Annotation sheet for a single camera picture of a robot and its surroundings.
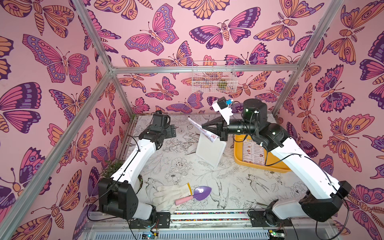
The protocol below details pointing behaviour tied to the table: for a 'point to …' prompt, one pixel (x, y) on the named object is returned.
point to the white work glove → (165, 196)
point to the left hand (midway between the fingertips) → (166, 128)
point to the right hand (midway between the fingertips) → (204, 124)
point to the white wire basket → (214, 76)
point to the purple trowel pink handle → (199, 193)
